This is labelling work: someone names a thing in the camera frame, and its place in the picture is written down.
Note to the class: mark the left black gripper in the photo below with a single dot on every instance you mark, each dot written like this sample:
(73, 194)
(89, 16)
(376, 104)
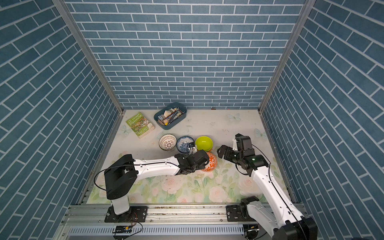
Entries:
(202, 166)

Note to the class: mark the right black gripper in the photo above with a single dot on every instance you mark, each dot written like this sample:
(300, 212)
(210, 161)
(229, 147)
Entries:
(227, 155)

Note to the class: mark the large blue floral bowl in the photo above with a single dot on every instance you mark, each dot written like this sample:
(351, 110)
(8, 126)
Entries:
(182, 144)

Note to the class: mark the orange floral bowl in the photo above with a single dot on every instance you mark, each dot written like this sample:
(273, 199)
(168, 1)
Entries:
(212, 163)

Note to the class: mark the lime green plastic bowl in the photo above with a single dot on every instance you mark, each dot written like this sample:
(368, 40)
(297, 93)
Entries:
(204, 143)

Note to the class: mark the maroon patterned white bowl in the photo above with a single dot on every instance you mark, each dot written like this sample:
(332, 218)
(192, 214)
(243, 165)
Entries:
(167, 142)

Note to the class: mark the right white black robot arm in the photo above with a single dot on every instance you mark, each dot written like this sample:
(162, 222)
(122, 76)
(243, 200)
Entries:
(285, 221)

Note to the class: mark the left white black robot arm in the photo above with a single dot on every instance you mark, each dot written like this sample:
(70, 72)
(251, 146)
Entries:
(117, 179)

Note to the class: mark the teal plastic bin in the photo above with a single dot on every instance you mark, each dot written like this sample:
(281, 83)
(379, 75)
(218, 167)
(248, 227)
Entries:
(170, 115)

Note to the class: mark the green paperback book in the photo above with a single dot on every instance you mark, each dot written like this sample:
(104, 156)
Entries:
(140, 125)

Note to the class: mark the right circuit board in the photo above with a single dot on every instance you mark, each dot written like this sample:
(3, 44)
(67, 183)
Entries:
(251, 232)

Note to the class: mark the circuit board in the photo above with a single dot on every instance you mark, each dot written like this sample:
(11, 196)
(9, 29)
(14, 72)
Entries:
(251, 232)
(123, 230)

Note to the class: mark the left circuit board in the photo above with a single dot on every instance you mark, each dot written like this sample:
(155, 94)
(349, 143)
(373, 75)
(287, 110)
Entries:
(123, 230)

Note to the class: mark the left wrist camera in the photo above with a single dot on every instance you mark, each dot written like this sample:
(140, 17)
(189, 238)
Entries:
(192, 148)

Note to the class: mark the aluminium mounting rail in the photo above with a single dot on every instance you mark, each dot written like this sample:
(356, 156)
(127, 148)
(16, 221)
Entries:
(157, 214)

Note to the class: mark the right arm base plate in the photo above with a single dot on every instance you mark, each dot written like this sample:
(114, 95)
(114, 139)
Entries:
(237, 213)

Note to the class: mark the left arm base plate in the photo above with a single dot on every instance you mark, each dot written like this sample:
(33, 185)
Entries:
(134, 214)

